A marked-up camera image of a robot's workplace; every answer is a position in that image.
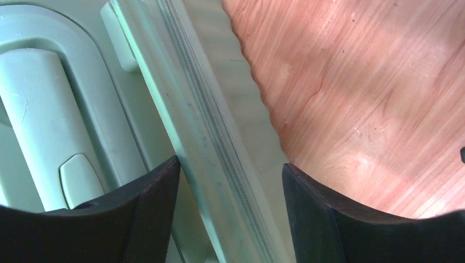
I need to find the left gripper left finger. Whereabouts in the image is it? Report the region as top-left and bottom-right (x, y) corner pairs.
(1, 156), (181, 262)

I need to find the green suitcase blue lining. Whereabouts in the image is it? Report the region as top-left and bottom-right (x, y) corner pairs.
(1, 1), (295, 262)

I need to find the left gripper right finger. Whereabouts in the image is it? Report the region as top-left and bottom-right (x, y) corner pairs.
(282, 163), (464, 262)

